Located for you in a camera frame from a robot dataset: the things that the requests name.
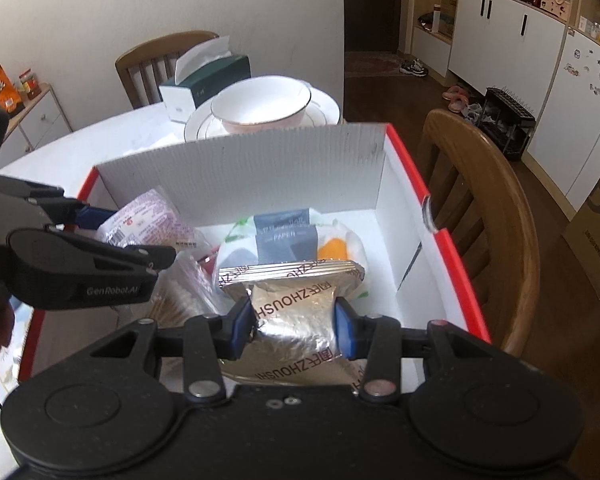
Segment stacked white plates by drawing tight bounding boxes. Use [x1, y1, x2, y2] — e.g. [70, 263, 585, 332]
[184, 88, 341, 142]

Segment pink printed snack bag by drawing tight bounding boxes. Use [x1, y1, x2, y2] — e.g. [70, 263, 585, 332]
[95, 186, 213, 260]

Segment orange snack bag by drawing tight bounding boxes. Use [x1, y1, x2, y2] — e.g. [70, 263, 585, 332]
[0, 64, 23, 117]

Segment cotton swab bag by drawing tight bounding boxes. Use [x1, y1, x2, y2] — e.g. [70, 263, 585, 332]
[121, 252, 232, 327]

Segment patterned tissue pack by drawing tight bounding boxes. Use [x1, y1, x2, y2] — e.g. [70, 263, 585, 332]
[213, 208, 368, 288]

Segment white bowl gold rim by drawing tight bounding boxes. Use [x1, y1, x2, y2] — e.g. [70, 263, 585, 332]
[210, 75, 312, 133]

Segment white side cabinet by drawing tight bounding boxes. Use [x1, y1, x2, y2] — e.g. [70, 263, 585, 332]
[0, 82, 72, 169]

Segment dark wooden chair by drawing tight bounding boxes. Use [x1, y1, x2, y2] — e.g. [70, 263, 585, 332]
[114, 30, 219, 110]

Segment light wooden chair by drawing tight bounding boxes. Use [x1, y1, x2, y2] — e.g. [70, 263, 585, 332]
[416, 110, 541, 358]

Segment green white tissue box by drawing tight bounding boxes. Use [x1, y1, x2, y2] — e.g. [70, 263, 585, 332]
[159, 36, 251, 124]

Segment black floor heater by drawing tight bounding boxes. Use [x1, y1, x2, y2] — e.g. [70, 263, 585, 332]
[477, 87, 536, 162]

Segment gold foil snack packet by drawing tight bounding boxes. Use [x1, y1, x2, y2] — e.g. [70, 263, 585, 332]
[218, 260, 365, 387]

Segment red cardboard box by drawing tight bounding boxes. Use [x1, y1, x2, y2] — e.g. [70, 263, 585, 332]
[17, 121, 492, 396]

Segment white wall cabinets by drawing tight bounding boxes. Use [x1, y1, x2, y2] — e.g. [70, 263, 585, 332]
[410, 0, 600, 216]

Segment red lidded jar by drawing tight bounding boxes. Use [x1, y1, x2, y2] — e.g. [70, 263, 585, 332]
[19, 68, 41, 101]

